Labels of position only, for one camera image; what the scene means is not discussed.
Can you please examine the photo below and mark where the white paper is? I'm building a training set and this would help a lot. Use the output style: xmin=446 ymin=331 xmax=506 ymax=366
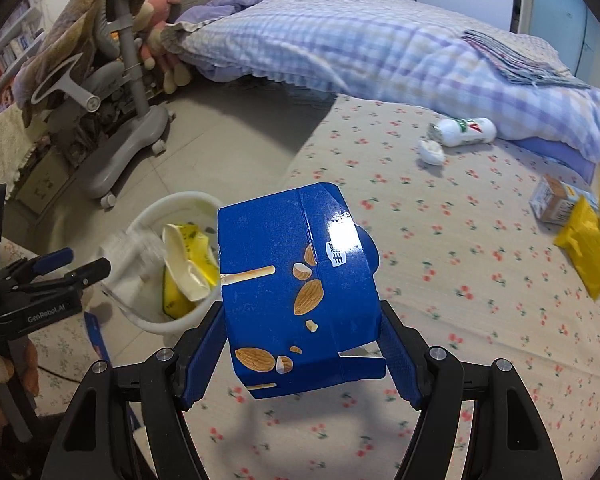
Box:
xmin=98 ymin=229 xmax=166 ymax=310

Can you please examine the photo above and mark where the yellow paper cup container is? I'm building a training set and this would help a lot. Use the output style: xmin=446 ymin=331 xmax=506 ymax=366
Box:
xmin=162 ymin=223 xmax=220 ymax=301

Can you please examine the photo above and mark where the torn blue biscuit box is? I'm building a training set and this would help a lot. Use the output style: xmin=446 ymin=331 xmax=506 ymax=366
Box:
xmin=218 ymin=182 xmax=386 ymax=399

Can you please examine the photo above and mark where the yellow foil snack wrapper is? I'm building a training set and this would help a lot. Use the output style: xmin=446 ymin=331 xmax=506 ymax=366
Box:
xmin=554 ymin=196 xmax=600 ymax=300

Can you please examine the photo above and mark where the light blue carton box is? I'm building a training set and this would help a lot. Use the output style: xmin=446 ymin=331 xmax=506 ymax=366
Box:
xmin=529 ymin=174 xmax=600 ymax=226

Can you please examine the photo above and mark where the small white tissue ball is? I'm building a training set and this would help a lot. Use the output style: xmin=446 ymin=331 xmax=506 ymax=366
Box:
xmin=417 ymin=139 xmax=446 ymax=167

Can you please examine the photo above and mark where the white AD bottle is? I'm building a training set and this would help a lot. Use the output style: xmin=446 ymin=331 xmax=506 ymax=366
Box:
xmin=428 ymin=117 xmax=498 ymax=148

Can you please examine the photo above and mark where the yellow green sponge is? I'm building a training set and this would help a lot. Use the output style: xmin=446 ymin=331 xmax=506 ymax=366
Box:
xmin=162 ymin=269 xmax=196 ymax=320

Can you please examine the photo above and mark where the white plastic trash bin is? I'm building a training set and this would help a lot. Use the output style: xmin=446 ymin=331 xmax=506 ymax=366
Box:
xmin=98 ymin=191 xmax=222 ymax=337

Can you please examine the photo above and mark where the person's left hand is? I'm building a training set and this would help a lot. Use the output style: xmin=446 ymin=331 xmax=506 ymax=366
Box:
xmin=0 ymin=339 xmax=41 ymax=430

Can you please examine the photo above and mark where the blue item on floor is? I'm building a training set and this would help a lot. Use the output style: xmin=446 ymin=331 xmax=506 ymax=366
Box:
xmin=83 ymin=311 xmax=111 ymax=363

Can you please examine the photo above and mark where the cherry print tablecloth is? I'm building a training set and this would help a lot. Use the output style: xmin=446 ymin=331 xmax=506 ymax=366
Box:
xmin=158 ymin=93 xmax=600 ymax=479

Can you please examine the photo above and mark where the brown blanket on chair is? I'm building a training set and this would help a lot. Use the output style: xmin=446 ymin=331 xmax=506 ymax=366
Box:
xmin=14 ymin=0 xmax=145 ymax=127

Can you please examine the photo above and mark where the bookshelf with books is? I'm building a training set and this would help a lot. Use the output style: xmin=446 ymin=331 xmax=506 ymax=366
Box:
xmin=0 ymin=0 xmax=45 ymax=114

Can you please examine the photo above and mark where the grey ergonomic chair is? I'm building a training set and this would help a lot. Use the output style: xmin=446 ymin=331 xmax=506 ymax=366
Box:
xmin=31 ymin=0 xmax=174 ymax=210

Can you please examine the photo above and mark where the pink plush toy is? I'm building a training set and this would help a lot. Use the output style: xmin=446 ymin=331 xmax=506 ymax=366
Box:
xmin=132 ymin=0 xmax=194 ymax=97

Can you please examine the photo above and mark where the checkered blue quilt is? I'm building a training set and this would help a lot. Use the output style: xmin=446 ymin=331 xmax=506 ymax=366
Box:
xmin=161 ymin=0 xmax=600 ymax=162

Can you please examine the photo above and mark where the folded striped cloth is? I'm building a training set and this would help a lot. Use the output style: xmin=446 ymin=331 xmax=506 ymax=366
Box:
xmin=462 ymin=29 xmax=591 ymax=89

